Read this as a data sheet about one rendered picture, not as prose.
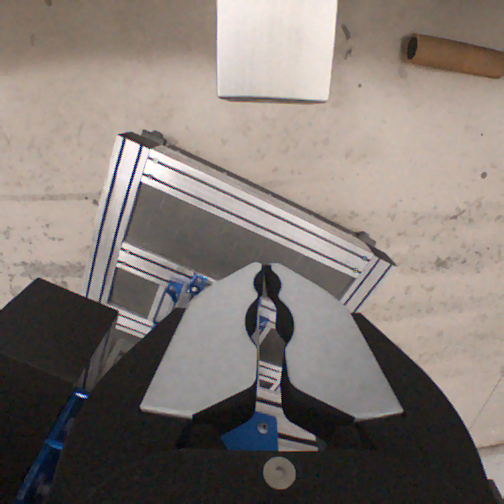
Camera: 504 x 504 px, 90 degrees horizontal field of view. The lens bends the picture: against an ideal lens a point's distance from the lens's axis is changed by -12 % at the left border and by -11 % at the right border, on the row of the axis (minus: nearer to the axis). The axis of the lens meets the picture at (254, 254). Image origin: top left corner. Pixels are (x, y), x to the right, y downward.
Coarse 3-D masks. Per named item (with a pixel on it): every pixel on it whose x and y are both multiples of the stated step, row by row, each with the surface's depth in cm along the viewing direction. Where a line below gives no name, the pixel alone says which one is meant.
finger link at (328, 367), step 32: (288, 288) 11; (320, 288) 11; (288, 320) 10; (320, 320) 9; (352, 320) 9; (288, 352) 8; (320, 352) 8; (352, 352) 8; (288, 384) 7; (320, 384) 7; (352, 384) 7; (384, 384) 7; (288, 416) 8; (320, 416) 7; (352, 416) 6; (384, 416) 6; (320, 448) 8
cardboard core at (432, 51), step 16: (416, 48) 73; (432, 48) 67; (448, 48) 67; (464, 48) 67; (480, 48) 67; (432, 64) 71; (448, 64) 70; (464, 64) 69; (480, 64) 69; (496, 64) 68
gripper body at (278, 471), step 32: (192, 448) 5; (224, 448) 5; (352, 448) 5; (128, 480) 4; (160, 480) 4; (192, 480) 5; (224, 480) 5; (256, 480) 5; (288, 480) 5; (320, 480) 5; (352, 480) 5; (384, 480) 5; (416, 480) 4
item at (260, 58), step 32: (224, 0) 6; (256, 0) 6; (288, 0) 6; (320, 0) 6; (224, 32) 6; (256, 32) 6; (288, 32) 6; (320, 32) 6; (224, 64) 7; (256, 64) 7; (288, 64) 7; (320, 64) 7; (224, 96) 7; (256, 96) 7; (288, 96) 7; (320, 96) 7
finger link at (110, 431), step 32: (128, 352) 8; (160, 352) 8; (128, 384) 7; (96, 416) 6; (128, 416) 6; (160, 416) 6; (64, 448) 5; (96, 448) 5; (128, 448) 5; (160, 448) 5; (64, 480) 5; (96, 480) 5
